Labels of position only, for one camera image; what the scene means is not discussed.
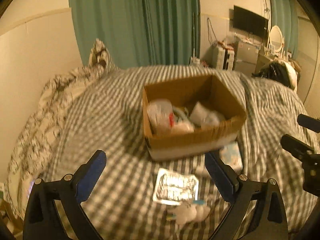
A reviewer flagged black wall television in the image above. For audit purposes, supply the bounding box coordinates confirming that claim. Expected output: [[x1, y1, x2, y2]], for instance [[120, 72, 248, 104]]
[[233, 5, 268, 38]]

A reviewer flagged white crumpled tissue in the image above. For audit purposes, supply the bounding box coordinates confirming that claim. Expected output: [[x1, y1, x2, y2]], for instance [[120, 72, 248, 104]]
[[169, 200, 210, 226]]

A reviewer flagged checked pillow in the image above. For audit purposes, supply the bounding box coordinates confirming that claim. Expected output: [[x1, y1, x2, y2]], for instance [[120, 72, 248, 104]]
[[88, 38, 119, 72]]

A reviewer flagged white suitcase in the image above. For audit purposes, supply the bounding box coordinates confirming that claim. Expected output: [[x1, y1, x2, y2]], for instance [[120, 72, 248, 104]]
[[212, 44, 235, 71]]

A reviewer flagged silver mini fridge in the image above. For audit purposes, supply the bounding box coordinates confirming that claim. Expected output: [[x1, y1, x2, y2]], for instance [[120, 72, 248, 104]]
[[233, 41, 259, 77]]

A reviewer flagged oval white vanity mirror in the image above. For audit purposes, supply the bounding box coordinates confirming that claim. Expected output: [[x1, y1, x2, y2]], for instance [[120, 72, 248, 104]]
[[267, 25, 284, 53]]

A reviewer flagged brown cardboard box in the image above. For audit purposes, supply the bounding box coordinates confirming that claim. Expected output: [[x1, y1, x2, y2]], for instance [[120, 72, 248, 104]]
[[143, 75, 246, 161]]

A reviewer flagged white wardrobe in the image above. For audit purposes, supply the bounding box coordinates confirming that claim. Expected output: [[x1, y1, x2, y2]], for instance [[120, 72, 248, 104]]
[[296, 16, 318, 103]]

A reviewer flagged black white clothes pile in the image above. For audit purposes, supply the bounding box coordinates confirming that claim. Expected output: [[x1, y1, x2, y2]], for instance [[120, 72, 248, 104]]
[[252, 61, 297, 90]]

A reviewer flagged green curtain at right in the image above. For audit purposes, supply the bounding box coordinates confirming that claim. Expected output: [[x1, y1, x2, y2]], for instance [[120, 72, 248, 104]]
[[270, 0, 298, 59]]

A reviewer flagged white dressing table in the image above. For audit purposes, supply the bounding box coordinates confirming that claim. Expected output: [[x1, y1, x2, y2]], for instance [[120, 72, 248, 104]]
[[254, 53, 294, 74]]

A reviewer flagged green curtain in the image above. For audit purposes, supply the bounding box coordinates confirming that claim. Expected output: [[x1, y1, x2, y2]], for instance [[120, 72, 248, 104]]
[[69, 0, 200, 69], [270, 0, 298, 59]]

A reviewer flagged silver foil packet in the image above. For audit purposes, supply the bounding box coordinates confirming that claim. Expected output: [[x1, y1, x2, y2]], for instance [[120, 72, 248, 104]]
[[152, 168, 199, 206]]

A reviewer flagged large clear water bottle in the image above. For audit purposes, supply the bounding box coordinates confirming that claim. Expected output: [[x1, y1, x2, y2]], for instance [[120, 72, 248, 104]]
[[190, 57, 201, 67]]

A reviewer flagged white lace cloth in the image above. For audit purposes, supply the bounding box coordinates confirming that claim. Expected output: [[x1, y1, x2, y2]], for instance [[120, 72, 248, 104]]
[[171, 120, 194, 134]]

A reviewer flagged white grey sock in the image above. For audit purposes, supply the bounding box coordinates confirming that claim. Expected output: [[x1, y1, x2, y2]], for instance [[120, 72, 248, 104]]
[[189, 102, 226, 129]]

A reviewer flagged floral white blanket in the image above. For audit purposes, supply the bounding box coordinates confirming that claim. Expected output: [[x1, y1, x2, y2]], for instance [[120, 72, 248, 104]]
[[4, 64, 105, 218]]

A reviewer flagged blue white tissue pack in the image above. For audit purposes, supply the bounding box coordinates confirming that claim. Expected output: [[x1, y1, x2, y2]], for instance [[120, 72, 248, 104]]
[[219, 141, 243, 174]]

